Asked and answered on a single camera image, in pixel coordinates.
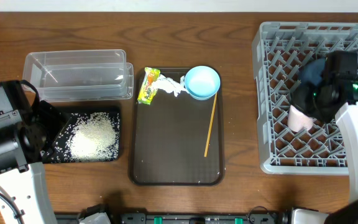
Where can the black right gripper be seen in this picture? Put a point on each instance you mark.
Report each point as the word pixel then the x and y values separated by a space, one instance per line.
pixel 298 101

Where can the dark blue bowl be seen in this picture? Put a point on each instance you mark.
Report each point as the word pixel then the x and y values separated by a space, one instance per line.
pixel 311 73

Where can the pink plastic cup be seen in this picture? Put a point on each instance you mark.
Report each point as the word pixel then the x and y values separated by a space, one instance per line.
pixel 298 121

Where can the wooden chopstick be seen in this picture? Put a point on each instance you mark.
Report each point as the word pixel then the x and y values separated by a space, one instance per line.
pixel 210 126

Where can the light blue small bowl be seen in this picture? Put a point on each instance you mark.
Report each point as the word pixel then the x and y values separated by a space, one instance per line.
pixel 202 82

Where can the white tissue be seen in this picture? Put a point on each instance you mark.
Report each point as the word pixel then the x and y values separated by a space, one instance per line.
pixel 169 85

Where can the yellow green snack wrapper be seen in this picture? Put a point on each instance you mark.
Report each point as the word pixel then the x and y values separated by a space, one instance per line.
pixel 147 92

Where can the white rice pile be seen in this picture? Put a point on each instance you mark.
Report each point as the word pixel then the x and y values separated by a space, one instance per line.
pixel 93 137

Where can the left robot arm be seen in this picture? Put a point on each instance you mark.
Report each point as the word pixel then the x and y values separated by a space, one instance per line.
pixel 27 132

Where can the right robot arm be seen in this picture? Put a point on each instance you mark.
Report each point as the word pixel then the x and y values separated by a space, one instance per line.
pixel 347 121

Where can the grey dishwasher rack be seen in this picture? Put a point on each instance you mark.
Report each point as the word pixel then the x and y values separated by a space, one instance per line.
pixel 279 51

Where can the black waste tray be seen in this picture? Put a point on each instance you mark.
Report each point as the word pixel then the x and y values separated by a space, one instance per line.
pixel 113 109

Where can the brown serving tray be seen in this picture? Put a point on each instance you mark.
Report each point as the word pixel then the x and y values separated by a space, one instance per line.
pixel 169 138

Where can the clear plastic bin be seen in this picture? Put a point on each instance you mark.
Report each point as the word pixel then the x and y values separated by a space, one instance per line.
pixel 80 75

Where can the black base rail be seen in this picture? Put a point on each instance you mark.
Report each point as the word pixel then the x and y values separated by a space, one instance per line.
pixel 255 218

